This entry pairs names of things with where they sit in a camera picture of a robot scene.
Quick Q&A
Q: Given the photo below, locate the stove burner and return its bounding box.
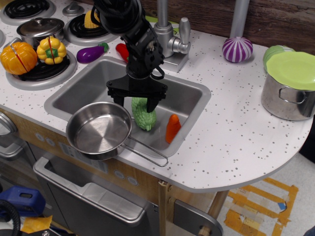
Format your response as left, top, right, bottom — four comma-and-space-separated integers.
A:
64, 14, 118, 46
0, 0, 56, 26
3, 38, 77, 90

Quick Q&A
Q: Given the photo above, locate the blue device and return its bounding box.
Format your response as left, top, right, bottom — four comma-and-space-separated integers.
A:
0, 186, 46, 217

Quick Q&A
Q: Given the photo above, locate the light green plate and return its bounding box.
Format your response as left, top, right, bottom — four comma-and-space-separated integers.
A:
266, 51, 315, 91

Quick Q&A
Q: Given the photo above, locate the small lidded steel pot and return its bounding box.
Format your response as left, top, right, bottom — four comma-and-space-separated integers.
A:
17, 18, 64, 48

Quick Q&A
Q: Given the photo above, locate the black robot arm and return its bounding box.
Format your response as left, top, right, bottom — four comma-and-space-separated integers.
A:
94, 0, 167, 113

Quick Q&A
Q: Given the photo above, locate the orange toy carrot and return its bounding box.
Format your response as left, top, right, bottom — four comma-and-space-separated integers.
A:
165, 114, 182, 144

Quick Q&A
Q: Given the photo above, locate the black cable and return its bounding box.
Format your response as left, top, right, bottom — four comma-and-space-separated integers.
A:
0, 199, 21, 236

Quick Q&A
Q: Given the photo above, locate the silver stove knob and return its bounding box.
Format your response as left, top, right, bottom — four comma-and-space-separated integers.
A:
62, 1, 84, 17

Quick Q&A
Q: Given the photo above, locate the steel sink basin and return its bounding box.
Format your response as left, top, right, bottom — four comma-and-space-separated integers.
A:
43, 56, 212, 158

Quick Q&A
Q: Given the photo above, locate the silver toy faucet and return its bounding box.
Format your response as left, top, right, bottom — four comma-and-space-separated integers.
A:
154, 0, 191, 72

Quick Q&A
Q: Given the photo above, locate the large steel pot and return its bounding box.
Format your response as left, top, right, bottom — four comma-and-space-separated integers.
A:
261, 75, 315, 121

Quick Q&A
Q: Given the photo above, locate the purple toy eggplant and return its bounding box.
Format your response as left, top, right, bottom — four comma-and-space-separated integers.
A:
76, 43, 109, 63

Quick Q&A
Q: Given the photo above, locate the yellow toy corn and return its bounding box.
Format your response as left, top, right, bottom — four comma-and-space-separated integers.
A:
84, 10, 100, 29

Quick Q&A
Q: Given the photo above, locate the front left stove burner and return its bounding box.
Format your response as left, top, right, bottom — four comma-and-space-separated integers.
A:
3, 38, 77, 90

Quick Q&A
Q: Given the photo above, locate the red toy pepper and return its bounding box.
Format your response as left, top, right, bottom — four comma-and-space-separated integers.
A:
116, 43, 129, 63

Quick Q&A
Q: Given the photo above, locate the green toy squash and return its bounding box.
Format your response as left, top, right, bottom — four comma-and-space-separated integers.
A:
131, 97, 157, 131

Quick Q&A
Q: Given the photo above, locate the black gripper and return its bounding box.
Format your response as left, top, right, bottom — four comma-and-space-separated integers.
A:
106, 75, 168, 113

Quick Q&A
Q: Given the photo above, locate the back left stove burner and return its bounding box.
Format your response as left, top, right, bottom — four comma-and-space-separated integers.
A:
0, 0, 56, 26

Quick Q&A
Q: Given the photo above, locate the steel frying pan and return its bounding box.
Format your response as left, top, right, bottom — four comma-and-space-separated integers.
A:
66, 102, 169, 167

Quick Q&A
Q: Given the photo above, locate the back right stove burner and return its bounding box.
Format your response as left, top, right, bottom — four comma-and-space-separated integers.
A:
64, 14, 118, 46

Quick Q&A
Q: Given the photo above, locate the orange toy pumpkin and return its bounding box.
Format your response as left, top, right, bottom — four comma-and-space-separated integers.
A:
0, 42, 37, 75

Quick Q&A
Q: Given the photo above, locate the purple striped toy onion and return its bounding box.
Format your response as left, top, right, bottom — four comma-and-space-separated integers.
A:
222, 36, 253, 63

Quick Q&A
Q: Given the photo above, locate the yellow toy bell pepper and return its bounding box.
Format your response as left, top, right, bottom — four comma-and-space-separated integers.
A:
36, 36, 67, 65

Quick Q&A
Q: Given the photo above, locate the grey oven door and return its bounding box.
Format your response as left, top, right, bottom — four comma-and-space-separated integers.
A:
33, 157, 159, 236

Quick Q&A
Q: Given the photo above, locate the grey vertical post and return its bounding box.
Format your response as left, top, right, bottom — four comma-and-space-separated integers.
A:
229, 0, 250, 38

